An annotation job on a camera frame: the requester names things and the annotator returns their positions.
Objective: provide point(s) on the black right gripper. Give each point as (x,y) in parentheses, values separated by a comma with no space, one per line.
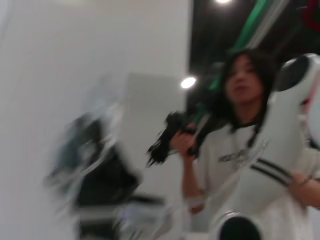
(105,170)

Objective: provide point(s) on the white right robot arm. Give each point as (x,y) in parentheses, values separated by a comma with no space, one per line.
(275,140)

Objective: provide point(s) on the person's right hand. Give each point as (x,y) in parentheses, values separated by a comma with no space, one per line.
(183,143)

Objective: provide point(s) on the person's left hand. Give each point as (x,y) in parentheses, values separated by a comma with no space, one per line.
(300,190)

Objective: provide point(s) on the person in white shirt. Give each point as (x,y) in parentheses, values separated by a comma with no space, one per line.
(225,160)

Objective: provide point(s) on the round ceiling light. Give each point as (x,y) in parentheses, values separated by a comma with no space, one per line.
(188,82)

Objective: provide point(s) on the green ceiling beam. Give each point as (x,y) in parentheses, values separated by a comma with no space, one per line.
(250,22)

